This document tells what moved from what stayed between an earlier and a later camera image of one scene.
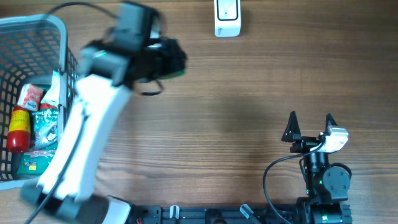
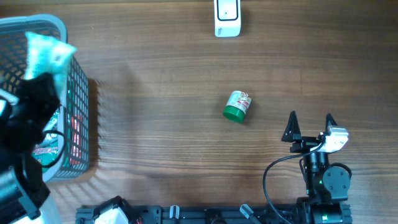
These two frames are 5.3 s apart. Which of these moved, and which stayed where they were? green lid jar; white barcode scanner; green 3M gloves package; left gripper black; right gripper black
Moved: green lid jar; left gripper black
Stayed: green 3M gloves package; right gripper black; white barcode scanner
